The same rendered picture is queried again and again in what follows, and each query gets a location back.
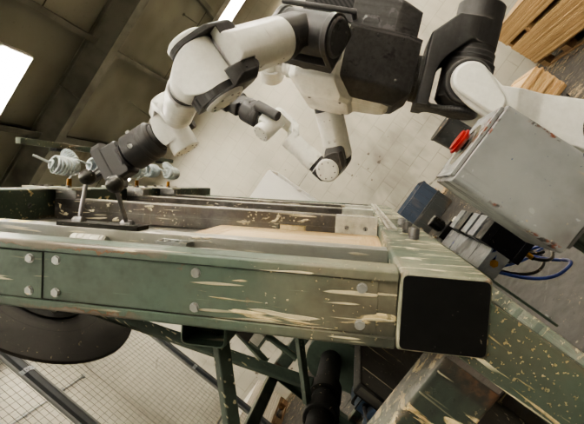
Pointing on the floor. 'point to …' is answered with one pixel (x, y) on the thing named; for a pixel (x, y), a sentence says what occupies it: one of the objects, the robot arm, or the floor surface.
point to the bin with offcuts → (448, 131)
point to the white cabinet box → (280, 188)
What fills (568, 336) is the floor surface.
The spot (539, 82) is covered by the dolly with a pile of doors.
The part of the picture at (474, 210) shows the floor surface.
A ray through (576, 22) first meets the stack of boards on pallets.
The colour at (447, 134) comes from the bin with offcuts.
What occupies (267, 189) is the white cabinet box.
